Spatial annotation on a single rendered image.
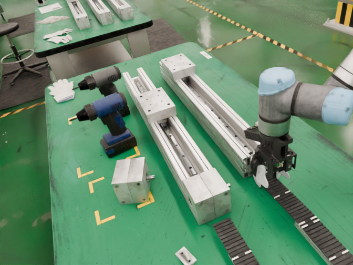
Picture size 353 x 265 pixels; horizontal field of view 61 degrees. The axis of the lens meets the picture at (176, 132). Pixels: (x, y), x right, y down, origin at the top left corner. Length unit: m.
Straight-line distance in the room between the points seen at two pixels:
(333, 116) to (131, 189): 0.56
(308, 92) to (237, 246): 0.39
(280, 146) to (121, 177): 0.45
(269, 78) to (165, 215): 0.48
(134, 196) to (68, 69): 1.78
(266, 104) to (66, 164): 0.77
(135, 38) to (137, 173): 1.80
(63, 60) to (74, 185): 1.59
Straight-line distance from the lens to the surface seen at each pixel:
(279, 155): 0.77
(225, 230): 0.80
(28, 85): 4.03
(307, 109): 0.67
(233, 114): 1.06
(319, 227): 0.83
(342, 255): 0.80
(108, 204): 0.97
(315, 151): 1.06
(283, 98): 0.68
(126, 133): 1.10
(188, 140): 0.97
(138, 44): 2.59
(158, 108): 1.08
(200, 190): 0.80
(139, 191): 0.90
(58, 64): 2.55
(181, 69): 1.32
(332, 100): 0.67
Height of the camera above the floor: 1.48
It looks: 37 degrees down
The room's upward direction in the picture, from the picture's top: 11 degrees counter-clockwise
